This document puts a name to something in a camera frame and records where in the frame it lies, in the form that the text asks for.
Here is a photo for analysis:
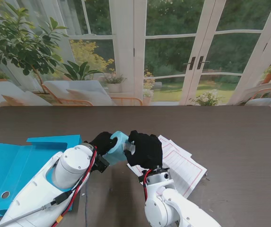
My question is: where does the blue file box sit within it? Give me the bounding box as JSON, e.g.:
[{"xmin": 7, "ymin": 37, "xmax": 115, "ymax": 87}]
[{"xmin": 0, "ymin": 134, "xmax": 82, "ymax": 218}]

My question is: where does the light blue label roll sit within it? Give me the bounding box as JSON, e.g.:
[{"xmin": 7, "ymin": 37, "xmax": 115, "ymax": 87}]
[{"xmin": 102, "ymin": 130, "xmax": 132, "ymax": 166}]

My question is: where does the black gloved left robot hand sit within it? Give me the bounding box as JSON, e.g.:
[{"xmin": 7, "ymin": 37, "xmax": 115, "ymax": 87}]
[{"xmin": 88, "ymin": 131, "xmax": 118, "ymax": 156}]

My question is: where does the peeled white label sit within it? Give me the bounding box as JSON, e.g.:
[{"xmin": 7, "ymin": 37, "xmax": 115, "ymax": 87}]
[{"xmin": 124, "ymin": 141, "xmax": 136, "ymax": 154}]

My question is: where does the printed garden room backdrop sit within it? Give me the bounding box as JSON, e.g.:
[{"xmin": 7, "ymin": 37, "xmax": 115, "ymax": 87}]
[{"xmin": 0, "ymin": 0, "xmax": 271, "ymax": 127}]

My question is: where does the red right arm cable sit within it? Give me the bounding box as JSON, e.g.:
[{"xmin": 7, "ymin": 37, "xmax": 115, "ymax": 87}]
[{"xmin": 142, "ymin": 170, "xmax": 150, "ymax": 202}]

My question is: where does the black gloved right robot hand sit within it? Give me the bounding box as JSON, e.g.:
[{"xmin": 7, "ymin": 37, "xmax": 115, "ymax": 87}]
[{"xmin": 124, "ymin": 130, "xmax": 163, "ymax": 171}]

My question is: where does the grey left arm cable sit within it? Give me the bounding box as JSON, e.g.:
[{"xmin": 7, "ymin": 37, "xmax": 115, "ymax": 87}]
[{"xmin": 0, "ymin": 191, "xmax": 72, "ymax": 226}]

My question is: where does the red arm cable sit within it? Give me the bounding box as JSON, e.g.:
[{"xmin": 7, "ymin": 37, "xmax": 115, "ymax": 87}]
[
  {"xmin": 52, "ymin": 146, "xmax": 98, "ymax": 227},
  {"xmin": 142, "ymin": 170, "xmax": 150, "ymax": 202}
]

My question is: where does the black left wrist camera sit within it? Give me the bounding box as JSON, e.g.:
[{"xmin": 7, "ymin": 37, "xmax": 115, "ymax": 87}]
[{"xmin": 92, "ymin": 153, "xmax": 110, "ymax": 174}]

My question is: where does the red left arm cable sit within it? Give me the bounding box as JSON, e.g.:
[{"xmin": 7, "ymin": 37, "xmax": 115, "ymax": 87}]
[{"xmin": 52, "ymin": 146, "xmax": 98, "ymax": 227}]

